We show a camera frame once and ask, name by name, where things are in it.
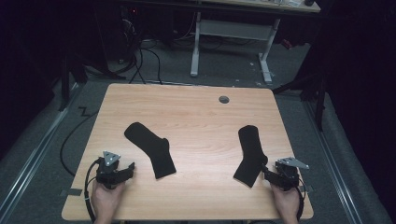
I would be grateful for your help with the white-legged wooden desk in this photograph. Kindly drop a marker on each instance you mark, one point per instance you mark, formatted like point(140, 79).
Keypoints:
point(233, 29)

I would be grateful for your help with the grey tape strip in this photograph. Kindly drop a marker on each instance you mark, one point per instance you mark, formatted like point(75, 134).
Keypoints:
point(72, 192)
point(308, 188)

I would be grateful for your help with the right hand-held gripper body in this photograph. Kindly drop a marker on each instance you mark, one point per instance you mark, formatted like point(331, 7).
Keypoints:
point(288, 177)

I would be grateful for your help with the dark round object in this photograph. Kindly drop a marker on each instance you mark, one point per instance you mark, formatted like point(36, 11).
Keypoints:
point(309, 2)

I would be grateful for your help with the dark computer tower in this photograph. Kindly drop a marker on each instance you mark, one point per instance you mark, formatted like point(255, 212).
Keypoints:
point(129, 31)

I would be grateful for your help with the black sock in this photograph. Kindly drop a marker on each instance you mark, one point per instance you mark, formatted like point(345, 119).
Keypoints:
point(251, 155)
point(152, 149)

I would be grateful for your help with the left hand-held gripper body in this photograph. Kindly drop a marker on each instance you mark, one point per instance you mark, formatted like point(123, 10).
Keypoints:
point(106, 175)

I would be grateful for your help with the small red object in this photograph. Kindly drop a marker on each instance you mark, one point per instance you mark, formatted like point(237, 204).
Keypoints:
point(287, 44)

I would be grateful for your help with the person's left hand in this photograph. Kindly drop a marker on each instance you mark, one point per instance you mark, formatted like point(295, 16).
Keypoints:
point(104, 202)

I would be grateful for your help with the white papers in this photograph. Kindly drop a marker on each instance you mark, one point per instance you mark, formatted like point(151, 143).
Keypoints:
point(294, 2)

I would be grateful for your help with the person's right hand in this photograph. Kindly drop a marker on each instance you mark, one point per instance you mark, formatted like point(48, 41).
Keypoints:
point(288, 203)

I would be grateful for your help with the black metal stand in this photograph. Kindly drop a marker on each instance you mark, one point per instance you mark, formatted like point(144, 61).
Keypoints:
point(65, 84)
point(319, 102)

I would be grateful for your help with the metal floor rail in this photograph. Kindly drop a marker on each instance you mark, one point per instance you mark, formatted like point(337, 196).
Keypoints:
point(34, 155)
point(333, 161)

